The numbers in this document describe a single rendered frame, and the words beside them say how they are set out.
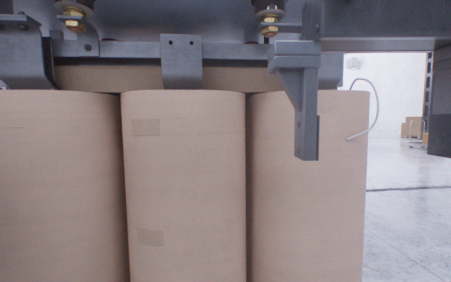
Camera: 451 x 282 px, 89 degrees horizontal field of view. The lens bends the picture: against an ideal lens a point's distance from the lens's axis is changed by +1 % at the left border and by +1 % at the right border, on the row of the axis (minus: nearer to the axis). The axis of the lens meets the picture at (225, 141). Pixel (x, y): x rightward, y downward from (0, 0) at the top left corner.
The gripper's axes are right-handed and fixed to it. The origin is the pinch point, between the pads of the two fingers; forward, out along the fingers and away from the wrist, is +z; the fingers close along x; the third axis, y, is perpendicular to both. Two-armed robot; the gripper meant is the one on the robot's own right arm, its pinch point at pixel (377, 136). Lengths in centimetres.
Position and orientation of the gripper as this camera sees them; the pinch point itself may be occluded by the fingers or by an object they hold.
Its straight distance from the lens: 25.7
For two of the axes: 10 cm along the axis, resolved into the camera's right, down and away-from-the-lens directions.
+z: 0.1, 10.0, 0.9
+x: 10.0, -0.1, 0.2
